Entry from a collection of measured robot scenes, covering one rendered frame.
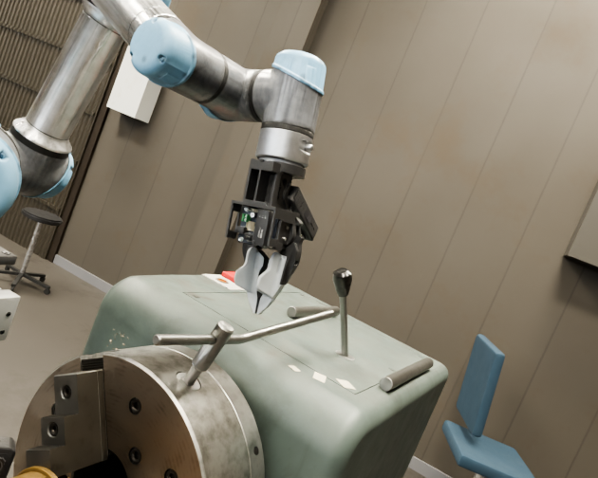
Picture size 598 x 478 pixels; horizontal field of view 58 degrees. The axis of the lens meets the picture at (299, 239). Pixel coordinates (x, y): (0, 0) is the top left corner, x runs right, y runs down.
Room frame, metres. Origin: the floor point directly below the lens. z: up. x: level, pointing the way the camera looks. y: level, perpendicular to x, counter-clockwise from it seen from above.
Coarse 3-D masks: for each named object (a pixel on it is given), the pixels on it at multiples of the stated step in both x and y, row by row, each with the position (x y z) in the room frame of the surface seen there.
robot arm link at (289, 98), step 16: (272, 64) 0.77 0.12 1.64; (288, 64) 0.74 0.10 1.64; (304, 64) 0.74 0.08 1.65; (320, 64) 0.76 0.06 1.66; (256, 80) 0.77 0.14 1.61; (272, 80) 0.75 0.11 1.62; (288, 80) 0.74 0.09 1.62; (304, 80) 0.74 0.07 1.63; (320, 80) 0.76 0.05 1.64; (256, 96) 0.76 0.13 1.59; (272, 96) 0.75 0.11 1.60; (288, 96) 0.74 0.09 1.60; (304, 96) 0.74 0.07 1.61; (320, 96) 0.76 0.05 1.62; (256, 112) 0.78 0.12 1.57; (272, 112) 0.74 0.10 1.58; (288, 112) 0.73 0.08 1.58; (304, 112) 0.74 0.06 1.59; (288, 128) 0.73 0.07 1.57; (304, 128) 0.74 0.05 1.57
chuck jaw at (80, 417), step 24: (96, 360) 0.64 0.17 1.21; (72, 384) 0.60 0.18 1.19; (96, 384) 0.62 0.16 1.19; (72, 408) 0.59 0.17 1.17; (96, 408) 0.61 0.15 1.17; (48, 432) 0.58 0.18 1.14; (72, 432) 0.57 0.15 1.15; (96, 432) 0.60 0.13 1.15; (48, 456) 0.54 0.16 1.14; (72, 456) 0.57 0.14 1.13; (96, 456) 0.59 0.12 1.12
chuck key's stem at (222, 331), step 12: (216, 324) 0.62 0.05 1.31; (228, 324) 0.63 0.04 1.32; (216, 336) 0.62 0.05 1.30; (228, 336) 0.62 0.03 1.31; (204, 348) 0.62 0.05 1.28; (216, 348) 0.62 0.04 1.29; (192, 360) 0.63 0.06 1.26; (204, 360) 0.62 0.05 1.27; (192, 372) 0.63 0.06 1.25; (192, 384) 0.63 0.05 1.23
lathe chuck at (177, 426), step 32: (128, 352) 0.65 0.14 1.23; (160, 352) 0.68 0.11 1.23; (128, 384) 0.61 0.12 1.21; (160, 384) 0.60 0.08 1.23; (32, 416) 0.67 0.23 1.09; (128, 416) 0.61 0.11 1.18; (160, 416) 0.59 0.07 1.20; (192, 416) 0.58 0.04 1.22; (224, 416) 0.63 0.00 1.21; (128, 448) 0.60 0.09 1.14; (160, 448) 0.58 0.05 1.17; (192, 448) 0.56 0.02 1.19; (224, 448) 0.60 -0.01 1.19
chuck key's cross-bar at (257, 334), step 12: (324, 312) 0.80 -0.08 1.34; (276, 324) 0.72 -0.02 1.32; (288, 324) 0.73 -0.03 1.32; (300, 324) 0.75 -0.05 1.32; (156, 336) 0.54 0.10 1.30; (168, 336) 0.55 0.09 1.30; (180, 336) 0.57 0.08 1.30; (192, 336) 0.58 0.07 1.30; (204, 336) 0.60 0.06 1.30; (240, 336) 0.66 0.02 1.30; (252, 336) 0.68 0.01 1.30; (264, 336) 0.69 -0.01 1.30
